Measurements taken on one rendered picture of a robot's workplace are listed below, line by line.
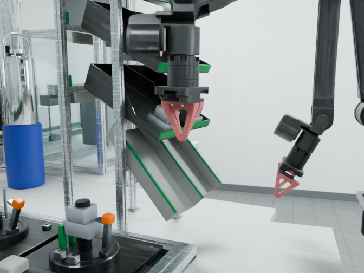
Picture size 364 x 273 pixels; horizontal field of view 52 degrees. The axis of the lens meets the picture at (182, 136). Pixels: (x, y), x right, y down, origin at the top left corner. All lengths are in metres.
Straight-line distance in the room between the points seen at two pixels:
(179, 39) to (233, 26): 3.56
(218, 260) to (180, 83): 0.55
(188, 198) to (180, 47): 0.50
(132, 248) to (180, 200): 0.22
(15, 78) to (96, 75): 0.70
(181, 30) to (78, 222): 0.41
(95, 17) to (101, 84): 0.17
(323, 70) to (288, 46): 3.04
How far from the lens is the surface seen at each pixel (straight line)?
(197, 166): 1.18
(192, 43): 0.66
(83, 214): 0.77
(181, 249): 0.88
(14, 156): 1.70
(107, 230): 0.76
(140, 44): 0.67
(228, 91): 4.19
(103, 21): 1.00
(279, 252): 1.11
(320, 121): 1.10
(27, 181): 1.72
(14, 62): 1.67
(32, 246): 0.92
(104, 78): 0.99
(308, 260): 1.09
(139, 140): 1.07
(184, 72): 0.65
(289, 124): 1.12
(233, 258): 1.06
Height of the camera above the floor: 1.35
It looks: 10 degrees down
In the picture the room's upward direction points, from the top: straight up
